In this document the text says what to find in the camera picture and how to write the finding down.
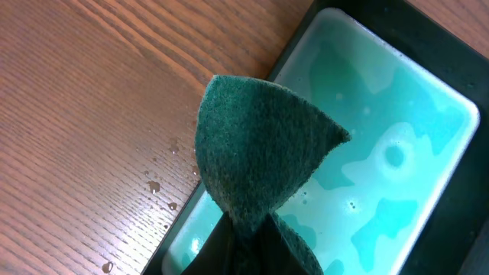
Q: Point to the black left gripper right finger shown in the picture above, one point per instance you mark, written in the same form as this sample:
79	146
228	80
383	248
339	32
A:
284	251

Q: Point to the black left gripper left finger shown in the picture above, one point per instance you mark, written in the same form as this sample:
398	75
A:
216	255

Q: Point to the green yellow sponge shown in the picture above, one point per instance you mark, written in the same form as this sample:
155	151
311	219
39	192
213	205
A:
256	145

